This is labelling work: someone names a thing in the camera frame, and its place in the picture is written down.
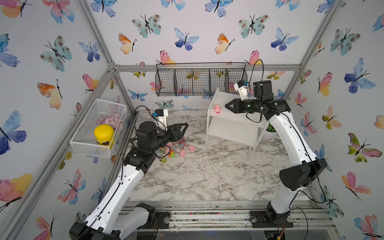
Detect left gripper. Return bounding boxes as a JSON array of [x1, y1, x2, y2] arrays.
[[148, 123, 187, 155]]

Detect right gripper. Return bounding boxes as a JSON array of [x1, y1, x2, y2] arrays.
[[225, 98, 264, 115]]

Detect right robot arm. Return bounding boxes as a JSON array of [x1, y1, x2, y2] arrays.
[[225, 81, 327, 227]]

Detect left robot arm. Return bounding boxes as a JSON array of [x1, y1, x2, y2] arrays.
[[69, 121, 189, 240]]

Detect pink toy car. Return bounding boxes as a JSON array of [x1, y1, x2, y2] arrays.
[[179, 141, 186, 149]]

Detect white two-tier shelf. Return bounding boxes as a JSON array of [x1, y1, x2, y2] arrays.
[[205, 89, 269, 158]]

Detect orange green toy car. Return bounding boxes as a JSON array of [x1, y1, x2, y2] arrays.
[[168, 151, 175, 158]]

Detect potted plant with flowers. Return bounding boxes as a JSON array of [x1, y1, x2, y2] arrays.
[[263, 124, 277, 141]]

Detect pink round chips pile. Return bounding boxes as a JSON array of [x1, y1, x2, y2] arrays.
[[101, 114, 123, 130]]

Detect yellow lidded jar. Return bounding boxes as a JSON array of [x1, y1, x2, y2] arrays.
[[94, 125, 115, 147]]

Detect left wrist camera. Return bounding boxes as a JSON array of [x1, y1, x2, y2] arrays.
[[153, 109, 169, 131]]

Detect black wire wall basket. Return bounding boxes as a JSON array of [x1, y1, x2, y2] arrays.
[[153, 62, 248, 97]]

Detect white mesh wall basket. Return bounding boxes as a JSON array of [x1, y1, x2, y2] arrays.
[[70, 99, 127, 158]]

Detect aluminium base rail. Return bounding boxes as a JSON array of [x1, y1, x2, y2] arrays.
[[147, 200, 339, 240]]

